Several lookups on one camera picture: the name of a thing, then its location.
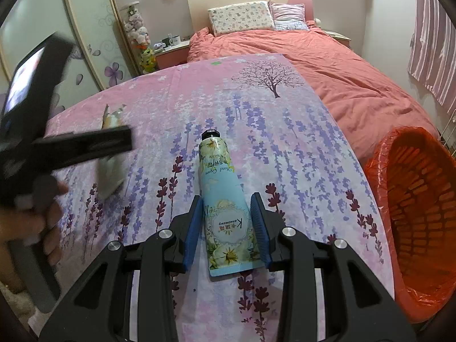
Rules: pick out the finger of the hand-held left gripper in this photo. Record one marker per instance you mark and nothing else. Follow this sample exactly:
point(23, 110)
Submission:
point(89, 144)

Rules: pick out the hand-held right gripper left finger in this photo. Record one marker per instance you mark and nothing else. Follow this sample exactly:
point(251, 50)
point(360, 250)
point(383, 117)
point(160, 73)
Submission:
point(190, 242)

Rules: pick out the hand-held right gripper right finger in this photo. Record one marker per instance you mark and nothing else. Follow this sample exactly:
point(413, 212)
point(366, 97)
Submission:
point(260, 228)

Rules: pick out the floral hand cream tube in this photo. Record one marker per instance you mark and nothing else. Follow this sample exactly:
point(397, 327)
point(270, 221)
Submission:
point(224, 199)

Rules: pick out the orange plastic basket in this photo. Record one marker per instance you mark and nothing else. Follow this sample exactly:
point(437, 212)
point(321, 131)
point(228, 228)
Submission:
point(420, 221)

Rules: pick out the person's left hand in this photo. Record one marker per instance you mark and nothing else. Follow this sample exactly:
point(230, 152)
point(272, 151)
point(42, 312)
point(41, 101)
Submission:
point(55, 221)

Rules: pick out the pink floral printed sheet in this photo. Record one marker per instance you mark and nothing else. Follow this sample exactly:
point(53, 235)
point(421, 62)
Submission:
point(285, 149)

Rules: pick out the floral sliding wardrobe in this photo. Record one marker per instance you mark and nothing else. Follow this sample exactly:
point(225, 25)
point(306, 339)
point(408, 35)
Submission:
point(89, 25)

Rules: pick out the clear tube of plush toys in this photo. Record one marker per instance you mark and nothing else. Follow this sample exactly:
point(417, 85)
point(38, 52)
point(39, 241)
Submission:
point(137, 32)

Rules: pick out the pink white nightstand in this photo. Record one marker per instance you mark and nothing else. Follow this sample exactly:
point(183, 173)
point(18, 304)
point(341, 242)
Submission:
point(338, 37)
point(172, 55)

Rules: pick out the dark green mug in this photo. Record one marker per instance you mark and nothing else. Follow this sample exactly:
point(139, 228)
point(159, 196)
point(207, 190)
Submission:
point(165, 42)

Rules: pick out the white mug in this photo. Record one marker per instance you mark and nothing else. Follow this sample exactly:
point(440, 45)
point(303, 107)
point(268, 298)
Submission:
point(174, 40)

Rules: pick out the bed with coral cover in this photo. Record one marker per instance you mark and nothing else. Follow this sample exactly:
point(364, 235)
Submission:
point(338, 78)

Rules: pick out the white floral pillow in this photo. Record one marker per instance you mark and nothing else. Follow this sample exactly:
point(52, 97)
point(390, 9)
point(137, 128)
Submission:
point(240, 18)

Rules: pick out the pink striped pillow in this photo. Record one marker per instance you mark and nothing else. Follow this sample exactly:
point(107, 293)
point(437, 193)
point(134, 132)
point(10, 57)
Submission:
point(290, 16)

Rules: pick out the pink striped curtain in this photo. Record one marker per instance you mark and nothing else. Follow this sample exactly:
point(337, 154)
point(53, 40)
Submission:
point(434, 42)

